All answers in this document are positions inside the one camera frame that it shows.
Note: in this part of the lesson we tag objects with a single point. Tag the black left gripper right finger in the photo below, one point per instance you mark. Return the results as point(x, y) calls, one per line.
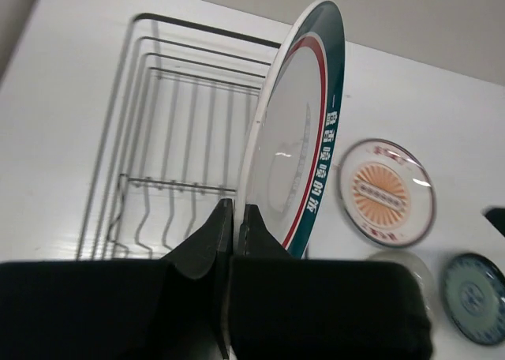
point(282, 307)

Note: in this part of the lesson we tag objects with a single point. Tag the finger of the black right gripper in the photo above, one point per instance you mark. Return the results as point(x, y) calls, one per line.
point(496, 217)

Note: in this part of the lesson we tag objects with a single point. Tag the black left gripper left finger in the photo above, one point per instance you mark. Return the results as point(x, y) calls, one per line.
point(168, 308)

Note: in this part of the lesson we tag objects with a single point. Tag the blue floral teal plate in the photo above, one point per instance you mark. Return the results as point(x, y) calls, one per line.
point(472, 292)

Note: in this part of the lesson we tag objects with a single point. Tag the clear glass square plate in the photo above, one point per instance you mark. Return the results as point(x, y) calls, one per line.
point(419, 271)

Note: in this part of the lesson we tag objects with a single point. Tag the orange sunburst white plate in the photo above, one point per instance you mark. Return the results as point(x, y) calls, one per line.
point(386, 193)

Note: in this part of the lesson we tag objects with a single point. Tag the green red rimmed white plate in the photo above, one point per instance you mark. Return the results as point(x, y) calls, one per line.
point(291, 138)

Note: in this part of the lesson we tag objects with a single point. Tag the grey wire dish rack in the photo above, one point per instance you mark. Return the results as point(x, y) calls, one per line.
point(182, 100)

